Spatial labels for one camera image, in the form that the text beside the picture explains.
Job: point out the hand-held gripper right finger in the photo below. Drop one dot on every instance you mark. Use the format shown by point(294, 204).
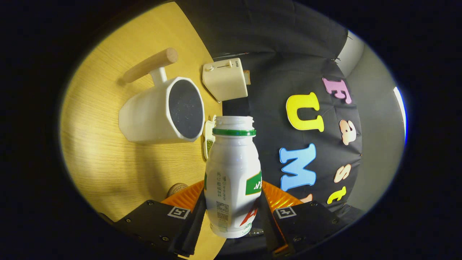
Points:
point(310, 220)

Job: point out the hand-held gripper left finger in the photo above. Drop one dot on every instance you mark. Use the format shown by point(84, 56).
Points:
point(153, 220)

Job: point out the round cork coaster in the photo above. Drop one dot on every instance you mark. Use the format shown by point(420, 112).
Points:
point(177, 189)

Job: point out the white juice bottle green label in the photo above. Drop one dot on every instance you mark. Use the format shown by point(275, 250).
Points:
point(231, 169)

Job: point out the wooden table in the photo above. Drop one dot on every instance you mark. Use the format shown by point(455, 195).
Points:
point(101, 162)

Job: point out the white divided dish with beans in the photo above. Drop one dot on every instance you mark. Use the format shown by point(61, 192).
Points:
point(208, 144)

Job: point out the cream toaster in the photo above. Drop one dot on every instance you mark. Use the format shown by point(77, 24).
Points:
point(223, 81)

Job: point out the bread slice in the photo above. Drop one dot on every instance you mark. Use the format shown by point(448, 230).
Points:
point(247, 77)

